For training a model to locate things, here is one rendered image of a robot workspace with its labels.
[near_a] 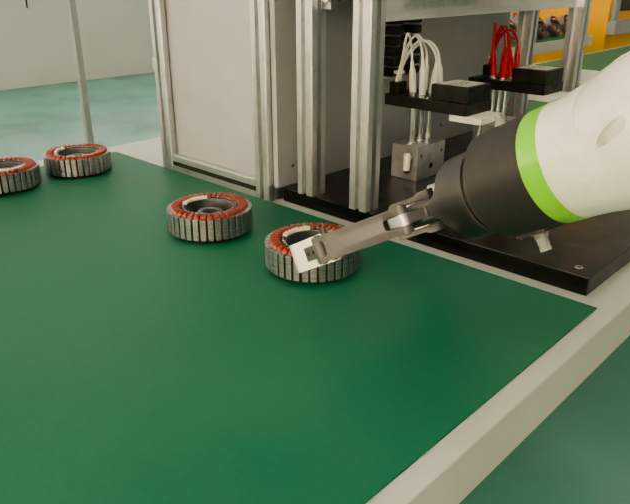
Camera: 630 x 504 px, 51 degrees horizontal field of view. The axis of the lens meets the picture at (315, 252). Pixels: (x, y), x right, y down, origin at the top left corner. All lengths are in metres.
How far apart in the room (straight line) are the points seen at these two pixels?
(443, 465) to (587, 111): 0.26
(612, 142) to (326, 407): 0.28
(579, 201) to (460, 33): 0.86
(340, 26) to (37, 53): 6.60
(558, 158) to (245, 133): 0.63
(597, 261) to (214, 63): 0.63
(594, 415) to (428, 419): 1.41
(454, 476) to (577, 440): 1.32
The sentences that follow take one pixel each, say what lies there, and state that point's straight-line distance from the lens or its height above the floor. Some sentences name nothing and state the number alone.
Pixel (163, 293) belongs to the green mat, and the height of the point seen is 0.75.
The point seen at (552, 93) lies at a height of 0.88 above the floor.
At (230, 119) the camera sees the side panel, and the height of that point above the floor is 0.86.
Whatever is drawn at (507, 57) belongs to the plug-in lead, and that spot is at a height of 0.94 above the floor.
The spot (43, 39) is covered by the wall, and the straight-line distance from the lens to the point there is 7.57.
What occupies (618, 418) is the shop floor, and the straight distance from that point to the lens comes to 1.94.
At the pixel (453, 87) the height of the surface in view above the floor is 0.92.
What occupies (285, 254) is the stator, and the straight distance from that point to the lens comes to 0.73.
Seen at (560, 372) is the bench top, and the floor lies 0.74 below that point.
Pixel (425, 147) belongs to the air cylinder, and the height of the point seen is 0.82.
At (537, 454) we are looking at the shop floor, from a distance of 1.74.
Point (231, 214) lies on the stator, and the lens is 0.85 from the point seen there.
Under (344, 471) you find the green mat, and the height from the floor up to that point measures 0.75.
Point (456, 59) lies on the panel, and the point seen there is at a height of 0.92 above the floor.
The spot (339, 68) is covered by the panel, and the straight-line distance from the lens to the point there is 1.06.
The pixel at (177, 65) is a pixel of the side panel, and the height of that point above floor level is 0.93.
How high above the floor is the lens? 1.07
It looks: 23 degrees down
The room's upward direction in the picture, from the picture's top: straight up
